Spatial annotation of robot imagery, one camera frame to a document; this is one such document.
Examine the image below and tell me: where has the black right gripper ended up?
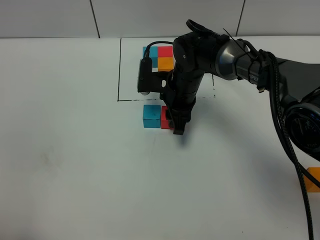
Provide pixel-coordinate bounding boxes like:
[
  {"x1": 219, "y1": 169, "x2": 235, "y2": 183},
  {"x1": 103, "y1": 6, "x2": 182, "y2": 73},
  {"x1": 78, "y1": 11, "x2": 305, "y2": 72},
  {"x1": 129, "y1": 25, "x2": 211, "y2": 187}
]
[{"x1": 159, "y1": 93, "x2": 196, "y2": 136}]

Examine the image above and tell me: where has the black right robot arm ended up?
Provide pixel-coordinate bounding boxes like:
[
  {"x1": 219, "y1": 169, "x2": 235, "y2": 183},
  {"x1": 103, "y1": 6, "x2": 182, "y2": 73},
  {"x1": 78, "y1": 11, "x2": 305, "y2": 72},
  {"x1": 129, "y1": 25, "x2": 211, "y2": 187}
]
[{"x1": 168, "y1": 20, "x2": 320, "y2": 159}]

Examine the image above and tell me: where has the orange template block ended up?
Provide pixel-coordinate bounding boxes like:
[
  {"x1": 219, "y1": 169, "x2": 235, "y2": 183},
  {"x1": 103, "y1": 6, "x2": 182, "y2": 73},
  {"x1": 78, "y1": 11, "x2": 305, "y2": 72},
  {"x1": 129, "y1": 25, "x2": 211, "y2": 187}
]
[{"x1": 157, "y1": 57, "x2": 174, "y2": 72}]

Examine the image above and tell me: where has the red template block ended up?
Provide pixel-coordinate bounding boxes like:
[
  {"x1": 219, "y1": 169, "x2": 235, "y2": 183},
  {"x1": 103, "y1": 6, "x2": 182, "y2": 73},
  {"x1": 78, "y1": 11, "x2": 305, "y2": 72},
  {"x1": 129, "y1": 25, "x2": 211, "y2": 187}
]
[{"x1": 157, "y1": 46, "x2": 173, "y2": 58}]

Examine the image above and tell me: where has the blue template block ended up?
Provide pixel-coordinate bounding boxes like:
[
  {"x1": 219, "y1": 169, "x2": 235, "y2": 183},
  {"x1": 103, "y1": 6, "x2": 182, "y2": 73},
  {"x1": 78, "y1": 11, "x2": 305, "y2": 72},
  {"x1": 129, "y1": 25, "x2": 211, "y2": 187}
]
[{"x1": 149, "y1": 46, "x2": 158, "y2": 68}]

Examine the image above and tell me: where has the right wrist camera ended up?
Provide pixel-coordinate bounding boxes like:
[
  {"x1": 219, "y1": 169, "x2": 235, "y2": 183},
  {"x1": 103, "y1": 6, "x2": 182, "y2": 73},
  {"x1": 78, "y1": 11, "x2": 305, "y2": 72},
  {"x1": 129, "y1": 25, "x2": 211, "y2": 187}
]
[{"x1": 137, "y1": 57, "x2": 173, "y2": 94}]

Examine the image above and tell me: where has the black right camera cable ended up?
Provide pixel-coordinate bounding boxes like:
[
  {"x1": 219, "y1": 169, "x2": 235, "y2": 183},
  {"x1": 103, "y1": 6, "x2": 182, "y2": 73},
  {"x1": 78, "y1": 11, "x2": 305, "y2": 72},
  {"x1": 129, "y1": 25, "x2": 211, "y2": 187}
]
[{"x1": 142, "y1": 28, "x2": 320, "y2": 240}]

